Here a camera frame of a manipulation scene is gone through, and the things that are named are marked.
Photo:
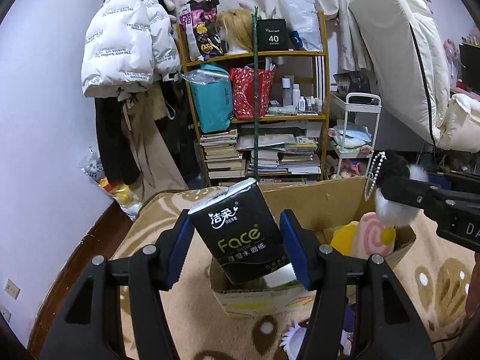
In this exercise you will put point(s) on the pink fan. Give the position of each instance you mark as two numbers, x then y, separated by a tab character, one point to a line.
450	50

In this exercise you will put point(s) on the printed cardboard box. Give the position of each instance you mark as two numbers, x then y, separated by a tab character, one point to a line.
300	195

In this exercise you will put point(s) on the stack of books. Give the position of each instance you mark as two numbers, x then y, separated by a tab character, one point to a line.
262	157

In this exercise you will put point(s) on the teal bag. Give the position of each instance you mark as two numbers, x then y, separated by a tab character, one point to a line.
212	101

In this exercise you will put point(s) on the black hanging garment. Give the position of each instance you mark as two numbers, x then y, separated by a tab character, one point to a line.
183	131
112	146

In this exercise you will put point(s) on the dark patterned bag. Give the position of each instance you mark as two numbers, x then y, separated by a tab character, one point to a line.
352	82

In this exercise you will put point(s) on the black white furry plush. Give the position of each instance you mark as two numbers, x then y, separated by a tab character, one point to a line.
393	215

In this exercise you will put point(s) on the beige printed blanket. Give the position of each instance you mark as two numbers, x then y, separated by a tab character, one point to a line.
198	318

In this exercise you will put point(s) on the plastic bag of toys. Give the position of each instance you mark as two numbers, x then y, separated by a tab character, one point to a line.
93	167

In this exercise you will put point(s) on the clear plastic bag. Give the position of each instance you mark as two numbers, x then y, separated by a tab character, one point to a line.
303	18

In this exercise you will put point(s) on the pile of small plush toys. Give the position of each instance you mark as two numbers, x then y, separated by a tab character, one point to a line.
343	168

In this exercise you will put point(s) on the beige hanging trousers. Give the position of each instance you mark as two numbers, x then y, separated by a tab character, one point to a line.
150	150

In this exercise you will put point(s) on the white puffer jacket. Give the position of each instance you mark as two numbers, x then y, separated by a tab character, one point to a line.
116	45

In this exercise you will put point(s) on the red gift bag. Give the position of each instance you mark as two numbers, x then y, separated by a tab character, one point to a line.
247	93

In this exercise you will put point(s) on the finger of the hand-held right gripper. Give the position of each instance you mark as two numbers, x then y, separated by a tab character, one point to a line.
408	195

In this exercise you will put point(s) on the green pole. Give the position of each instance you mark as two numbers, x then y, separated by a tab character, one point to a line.
256	93

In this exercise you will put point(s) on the printed tote bag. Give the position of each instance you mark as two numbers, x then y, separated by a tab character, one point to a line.
202	33

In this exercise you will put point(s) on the white wall outlet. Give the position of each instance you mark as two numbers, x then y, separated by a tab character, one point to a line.
11	288
4	313

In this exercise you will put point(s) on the light blue cloth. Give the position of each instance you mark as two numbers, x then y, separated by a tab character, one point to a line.
354	135

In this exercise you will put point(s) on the pink white swirl roll plush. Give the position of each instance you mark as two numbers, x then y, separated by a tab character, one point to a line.
369	236

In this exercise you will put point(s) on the wooden shelf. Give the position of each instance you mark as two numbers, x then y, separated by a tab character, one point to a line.
240	55

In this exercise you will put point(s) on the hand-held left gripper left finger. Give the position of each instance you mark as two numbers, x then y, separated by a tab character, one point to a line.
180	249

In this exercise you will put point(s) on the blonde wig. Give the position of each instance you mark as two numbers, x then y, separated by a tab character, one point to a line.
240	26

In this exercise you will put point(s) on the group of small bottles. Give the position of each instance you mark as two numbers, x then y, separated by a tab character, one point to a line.
296	95

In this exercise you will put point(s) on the person's right forearm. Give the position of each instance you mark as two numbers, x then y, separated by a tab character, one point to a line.
474	302

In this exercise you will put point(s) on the black white striped box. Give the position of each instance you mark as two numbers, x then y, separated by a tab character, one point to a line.
320	78

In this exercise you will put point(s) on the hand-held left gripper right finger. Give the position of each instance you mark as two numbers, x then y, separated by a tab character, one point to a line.
296	251

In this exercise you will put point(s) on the black monitor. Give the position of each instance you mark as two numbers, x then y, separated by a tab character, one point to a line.
470	67

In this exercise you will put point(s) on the white mattress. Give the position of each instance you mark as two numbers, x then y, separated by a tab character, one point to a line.
405	45

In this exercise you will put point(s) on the black tissue pack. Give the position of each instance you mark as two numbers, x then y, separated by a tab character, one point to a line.
236	236

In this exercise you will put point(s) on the white utility cart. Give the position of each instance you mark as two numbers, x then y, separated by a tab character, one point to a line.
347	101

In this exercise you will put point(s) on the purple plush doll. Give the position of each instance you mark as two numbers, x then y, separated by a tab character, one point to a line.
294	339

